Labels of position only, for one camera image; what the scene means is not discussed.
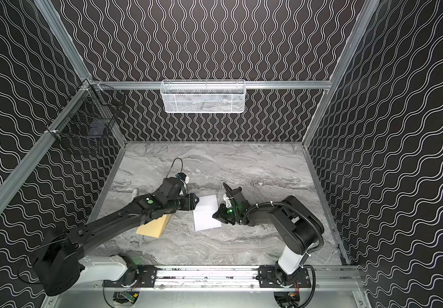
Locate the aluminium left side rail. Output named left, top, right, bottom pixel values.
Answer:
left=0, top=81, right=91, bottom=216

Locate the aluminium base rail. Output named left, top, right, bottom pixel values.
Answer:
left=51, top=264, right=365, bottom=291

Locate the tan kraft envelope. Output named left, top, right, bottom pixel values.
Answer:
left=135, top=214, right=171, bottom=238

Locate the aluminium corner post left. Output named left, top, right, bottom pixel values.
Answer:
left=34, top=0, right=93, bottom=82

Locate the aluminium corner post right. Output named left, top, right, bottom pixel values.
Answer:
left=302, top=0, right=380, bottom=148

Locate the white wire basket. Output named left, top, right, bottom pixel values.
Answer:
left=160, top=87, right=247, bottom=114

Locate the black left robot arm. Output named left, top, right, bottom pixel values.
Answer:
left=31, top=177, right=200, bottom=296

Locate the blue floral letter paper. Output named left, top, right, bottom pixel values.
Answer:
left=193, top=195, right=221, bottom=232

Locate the black wire basket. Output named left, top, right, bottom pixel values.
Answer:
left=50, top=85, right=126, bottom=156

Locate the aluminium back crossbar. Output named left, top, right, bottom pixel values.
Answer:
left=93, top=80, right=332, bottom=91

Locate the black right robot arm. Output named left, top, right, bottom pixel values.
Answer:
left=212, top=182, right=325, bottom=276

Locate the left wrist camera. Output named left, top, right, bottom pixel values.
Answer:
left=175, top=172, right=189, bottom=189

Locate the aluminium corner post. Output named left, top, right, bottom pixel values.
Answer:
left=302, top=0, right=380, bottom=148
left=34, top=0, right=93, bottom=82

